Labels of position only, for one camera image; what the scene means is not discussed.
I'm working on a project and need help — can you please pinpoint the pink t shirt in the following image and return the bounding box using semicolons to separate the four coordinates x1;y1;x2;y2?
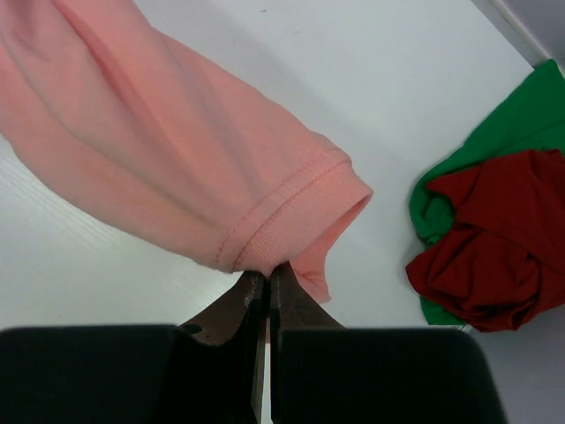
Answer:
1;1;372;302

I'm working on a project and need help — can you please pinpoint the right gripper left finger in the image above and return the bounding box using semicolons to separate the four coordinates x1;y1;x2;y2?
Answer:
1;272;266;423

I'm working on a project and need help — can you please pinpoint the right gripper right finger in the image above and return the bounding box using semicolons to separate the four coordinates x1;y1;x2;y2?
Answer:
270;264;508;423

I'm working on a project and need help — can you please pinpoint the green t shirt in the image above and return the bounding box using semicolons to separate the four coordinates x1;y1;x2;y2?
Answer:
409;60;564;326

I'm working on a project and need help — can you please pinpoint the red t shirt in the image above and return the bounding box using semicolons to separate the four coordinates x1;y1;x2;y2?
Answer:
406;150;564;332

